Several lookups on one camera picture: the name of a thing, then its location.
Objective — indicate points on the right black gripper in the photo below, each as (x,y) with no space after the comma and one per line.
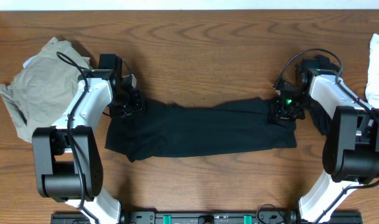
(279,114)

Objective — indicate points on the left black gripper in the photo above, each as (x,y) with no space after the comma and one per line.
(131,104)

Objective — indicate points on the black shirt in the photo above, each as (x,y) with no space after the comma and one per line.
(169,130)

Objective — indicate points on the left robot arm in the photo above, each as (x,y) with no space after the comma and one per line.
(67,162)

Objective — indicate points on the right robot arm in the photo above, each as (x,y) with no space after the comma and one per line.
(350,155)

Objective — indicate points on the white garment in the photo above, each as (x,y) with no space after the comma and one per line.
(372,87)

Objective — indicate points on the beige crumpled garment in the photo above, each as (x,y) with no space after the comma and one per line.
(44,88)

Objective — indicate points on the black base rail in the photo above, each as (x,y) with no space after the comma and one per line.
(263,215)

